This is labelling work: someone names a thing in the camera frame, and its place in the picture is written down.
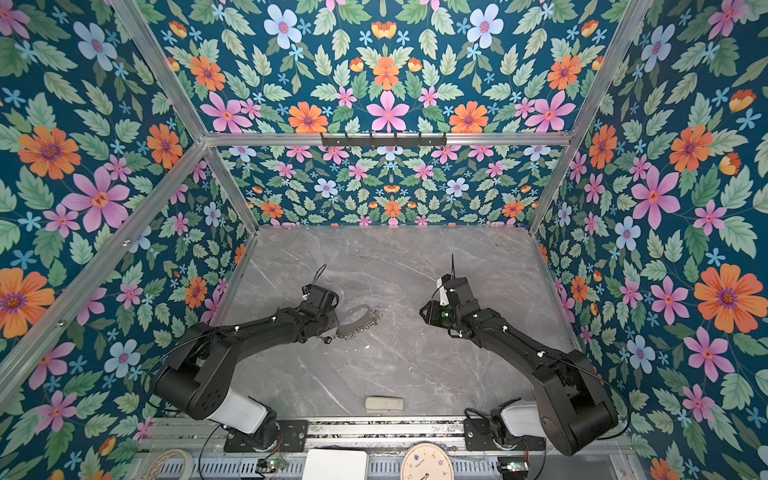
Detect silver keys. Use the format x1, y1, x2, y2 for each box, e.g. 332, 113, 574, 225
335, 305, 382, 340

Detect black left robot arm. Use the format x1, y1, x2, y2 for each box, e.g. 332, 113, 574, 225
152, 284, 339, 433

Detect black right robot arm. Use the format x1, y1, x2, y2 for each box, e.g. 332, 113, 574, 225
419, 274, 619, 456

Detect small white block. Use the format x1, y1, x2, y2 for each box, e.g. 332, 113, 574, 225
364, 396, 405, 414

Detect white box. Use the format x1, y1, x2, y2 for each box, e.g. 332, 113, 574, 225
302, 449, 369, 480

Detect round analog clock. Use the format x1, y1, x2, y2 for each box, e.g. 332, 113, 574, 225
400, 442, 455, 480

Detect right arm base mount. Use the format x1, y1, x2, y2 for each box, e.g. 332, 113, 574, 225
463, 397, 546, 452

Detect aluminium front rail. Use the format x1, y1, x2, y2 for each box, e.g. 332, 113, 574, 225
143, 416, 631, 454

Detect black hook rail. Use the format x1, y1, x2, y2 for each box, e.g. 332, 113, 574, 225
320, 133, 448, 148

